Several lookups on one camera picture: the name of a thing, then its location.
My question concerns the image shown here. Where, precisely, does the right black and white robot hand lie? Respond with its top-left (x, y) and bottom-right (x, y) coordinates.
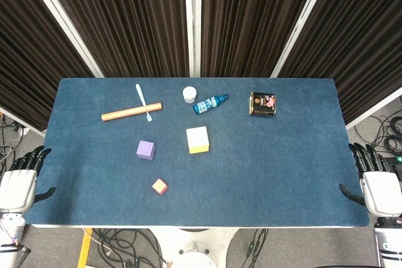
top-left (339, 142), bottom-right (402, 217)

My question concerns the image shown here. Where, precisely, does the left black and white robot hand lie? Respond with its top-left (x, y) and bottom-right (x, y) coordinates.
top-left (0, 146), bottom-right (57, 214)

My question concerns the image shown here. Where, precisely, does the purple foam cube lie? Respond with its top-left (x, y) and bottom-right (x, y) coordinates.
top-left (136, 140), bottom-right (156, 160)

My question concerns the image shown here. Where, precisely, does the small red cube cream face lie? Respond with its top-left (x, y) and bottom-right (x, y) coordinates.
top-left (151, 178), bottom-right (168, 196)

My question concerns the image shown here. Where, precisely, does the black power strip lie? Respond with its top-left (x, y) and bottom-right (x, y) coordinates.
top-left (381, 154), bottom-right (402, 168)

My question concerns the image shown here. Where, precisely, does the yellow floor strip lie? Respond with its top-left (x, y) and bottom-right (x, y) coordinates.
top-left (77, 227), bottom-right (94, 268)

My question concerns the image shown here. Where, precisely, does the dark pleated curtain panel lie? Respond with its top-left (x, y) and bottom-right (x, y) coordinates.
top-left (39, 0), bottom-right (189, 78)
top-left (0, 0), bottom-right (95, 132)
top-left (200, 0), bottom-right (323, 78)
top-left (278, 0), bottom-right (402, 126)

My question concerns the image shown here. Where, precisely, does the blue felt table mat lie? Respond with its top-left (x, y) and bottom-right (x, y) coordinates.
top-left (23, 77), bottom-right (370, 228)

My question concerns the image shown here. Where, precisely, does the black luncheon meat tin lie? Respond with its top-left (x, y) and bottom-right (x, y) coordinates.
top-left (249, 91), bottom-right (277, 117)

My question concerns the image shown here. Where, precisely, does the light blue plastic spoon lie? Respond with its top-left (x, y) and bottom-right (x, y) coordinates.
top-left (135, 83), bottom-right (154, 123)

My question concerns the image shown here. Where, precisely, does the large yellow and white cube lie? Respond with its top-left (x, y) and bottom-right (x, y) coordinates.
top-left (185, 126), bottom-right (210, 155)

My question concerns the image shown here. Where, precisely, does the blue spray bottle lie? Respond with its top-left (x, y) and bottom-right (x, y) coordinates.
top-left (192, 93), bottom-right (230, 115)

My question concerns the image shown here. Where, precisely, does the white round jar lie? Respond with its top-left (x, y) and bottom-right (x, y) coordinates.
top-left (182, 86), bottom-right (198, 104)

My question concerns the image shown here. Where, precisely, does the black floor cable bundle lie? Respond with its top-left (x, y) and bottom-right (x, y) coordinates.
top-left (0, 116), bottom-right (24, 187)
top-left (93, 228), bottom-right (167, 268)
top-left (354, 113), bottom-right (402, 162)

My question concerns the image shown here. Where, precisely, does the white partition frame post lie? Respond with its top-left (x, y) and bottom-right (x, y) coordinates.
top-left (20, 0), bottom-right (104, 78)
top-left (270, 0), bottom-right (335, 78)
top-left (183, 0), bottom-right (202, 78)

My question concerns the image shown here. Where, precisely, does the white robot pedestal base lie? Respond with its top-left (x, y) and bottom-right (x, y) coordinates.
top-left (147, 227), bottom-right (242, 268)

